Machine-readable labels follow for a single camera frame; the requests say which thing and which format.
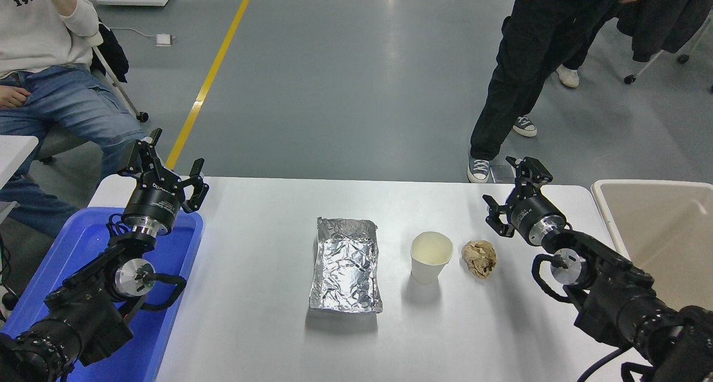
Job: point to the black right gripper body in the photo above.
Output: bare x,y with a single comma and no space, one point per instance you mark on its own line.
532,215

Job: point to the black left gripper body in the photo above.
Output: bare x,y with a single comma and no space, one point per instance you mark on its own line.
153,204

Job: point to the white paper cup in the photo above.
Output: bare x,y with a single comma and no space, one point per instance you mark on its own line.
429,270

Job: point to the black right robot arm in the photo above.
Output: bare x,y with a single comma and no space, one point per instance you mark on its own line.
624,298

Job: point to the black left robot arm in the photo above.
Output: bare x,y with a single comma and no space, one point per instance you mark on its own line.
83,315

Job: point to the seated person's right hand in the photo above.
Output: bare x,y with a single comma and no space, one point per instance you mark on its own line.
12,97

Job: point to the metal floor plate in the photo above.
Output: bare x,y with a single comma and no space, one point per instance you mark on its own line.
501,173

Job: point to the crumpled tan paper ball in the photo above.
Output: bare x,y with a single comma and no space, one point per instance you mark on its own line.
479,258

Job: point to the blue plastic tray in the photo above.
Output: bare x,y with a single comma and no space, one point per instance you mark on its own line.
167,293

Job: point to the seated person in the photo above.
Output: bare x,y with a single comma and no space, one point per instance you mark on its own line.
61,103

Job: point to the person with white shoes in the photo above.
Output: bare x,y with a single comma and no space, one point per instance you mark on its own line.
568,77

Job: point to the standing person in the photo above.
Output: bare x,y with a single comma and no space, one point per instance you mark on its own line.
518,64

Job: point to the black garment on chair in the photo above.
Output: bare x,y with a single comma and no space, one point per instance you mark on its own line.
111,50

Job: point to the small white side table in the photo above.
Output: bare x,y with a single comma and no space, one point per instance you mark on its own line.
14,156

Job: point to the large pale plastic bin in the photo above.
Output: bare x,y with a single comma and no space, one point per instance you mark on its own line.
668,231

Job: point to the wheeled chair with grey legs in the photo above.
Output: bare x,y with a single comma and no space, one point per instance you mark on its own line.
630,79

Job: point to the silver foil tray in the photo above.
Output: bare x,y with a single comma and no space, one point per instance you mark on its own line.
345,265

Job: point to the dark jacket on chair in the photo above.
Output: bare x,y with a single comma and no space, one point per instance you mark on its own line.
663,20

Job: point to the white frame chair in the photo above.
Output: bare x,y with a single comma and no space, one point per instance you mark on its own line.
120,89

